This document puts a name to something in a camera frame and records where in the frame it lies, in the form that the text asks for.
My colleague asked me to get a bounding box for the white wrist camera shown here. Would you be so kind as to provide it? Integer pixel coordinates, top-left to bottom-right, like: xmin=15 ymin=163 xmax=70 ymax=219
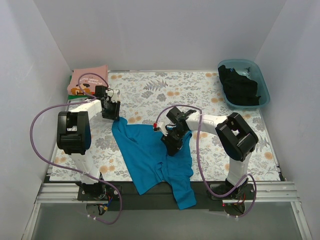
xmin=106 ymin=88 xmax=120 ymax=103
xmin=153 ymin=122 xmax=168 ymax=136

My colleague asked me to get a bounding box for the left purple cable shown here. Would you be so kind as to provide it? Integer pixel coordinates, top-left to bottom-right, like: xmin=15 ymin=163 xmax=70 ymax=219
xmin=30 ymin=72 xmax=124 ymax=225

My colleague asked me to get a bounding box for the blue t shirt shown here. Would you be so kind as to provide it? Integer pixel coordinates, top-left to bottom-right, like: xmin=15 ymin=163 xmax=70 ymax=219
xmin=111 ymin=117 xmax=197 ymax=210

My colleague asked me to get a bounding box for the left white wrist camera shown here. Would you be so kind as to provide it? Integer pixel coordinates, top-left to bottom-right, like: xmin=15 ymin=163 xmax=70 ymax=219
xmin=106 ymin=88 xmax=120 ymax=103

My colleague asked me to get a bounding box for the teal plastic bin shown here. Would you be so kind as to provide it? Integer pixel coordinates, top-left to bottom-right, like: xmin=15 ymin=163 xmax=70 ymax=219
xmin=218 ymin=59 xmax=270 ymax=110

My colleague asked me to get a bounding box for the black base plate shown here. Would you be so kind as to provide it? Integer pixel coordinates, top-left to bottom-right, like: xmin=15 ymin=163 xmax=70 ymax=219
xmin=76 ymin=181 xmax=255 ymax=214

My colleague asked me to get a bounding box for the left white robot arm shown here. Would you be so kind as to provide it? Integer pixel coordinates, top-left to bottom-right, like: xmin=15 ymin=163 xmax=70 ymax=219
xmin=56 ymin=85 xmax=121 ymax=200

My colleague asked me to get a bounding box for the aluminium frame rail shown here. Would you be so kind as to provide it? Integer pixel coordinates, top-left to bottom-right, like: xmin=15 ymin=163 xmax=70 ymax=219
xmin=23 ymin=181 xmax=312 ymax=240

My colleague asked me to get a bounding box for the folded pink t shirt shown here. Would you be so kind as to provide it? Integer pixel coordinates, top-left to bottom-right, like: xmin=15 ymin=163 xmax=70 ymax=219
xmin=67 ymin=65 xmax=108 ymax=96

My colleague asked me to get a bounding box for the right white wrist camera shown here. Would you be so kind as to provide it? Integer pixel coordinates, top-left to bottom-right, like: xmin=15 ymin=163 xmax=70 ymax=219
xmin=153 ymin=122 xmax=168 ymax=136

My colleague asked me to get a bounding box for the black t shirt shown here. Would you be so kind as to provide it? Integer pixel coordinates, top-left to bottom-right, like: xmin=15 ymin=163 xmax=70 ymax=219
xmin=218 ymin=65 xmax=261 ymax=106

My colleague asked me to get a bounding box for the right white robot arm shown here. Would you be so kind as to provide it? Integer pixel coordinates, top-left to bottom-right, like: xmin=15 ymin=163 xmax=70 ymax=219
xmin=153 ymin=105 xmax=259 ymax=198

